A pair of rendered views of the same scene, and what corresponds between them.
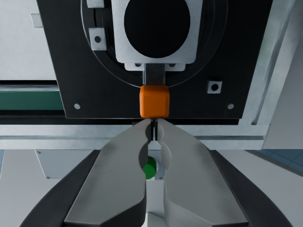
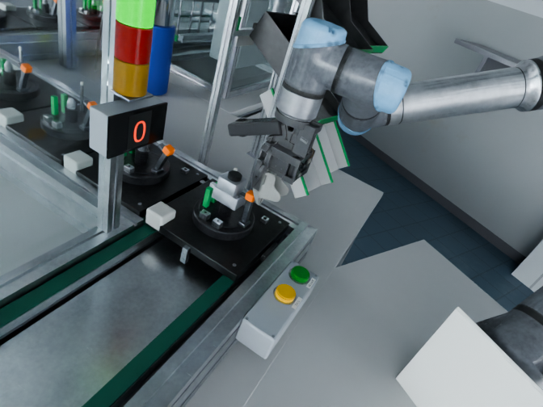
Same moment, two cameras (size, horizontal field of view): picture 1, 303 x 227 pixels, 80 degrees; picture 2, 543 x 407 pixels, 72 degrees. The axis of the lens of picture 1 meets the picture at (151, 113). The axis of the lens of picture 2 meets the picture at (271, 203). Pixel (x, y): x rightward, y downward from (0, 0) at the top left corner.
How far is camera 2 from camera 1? 0.76 m
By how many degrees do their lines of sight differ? 69
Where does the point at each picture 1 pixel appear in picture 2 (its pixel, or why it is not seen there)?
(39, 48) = (185, 283)
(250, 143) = (310, 230)
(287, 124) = (324, 241)
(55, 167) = (267, 321)
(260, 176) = (370, 271)
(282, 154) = not seen: hidden behind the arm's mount
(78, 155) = (266, 299)
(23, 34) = (172, 282)
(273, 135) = (330, 249)
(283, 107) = not seen: hidden behind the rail
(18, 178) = not seen: outside the picture
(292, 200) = (408, 267)
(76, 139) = (254, 290)
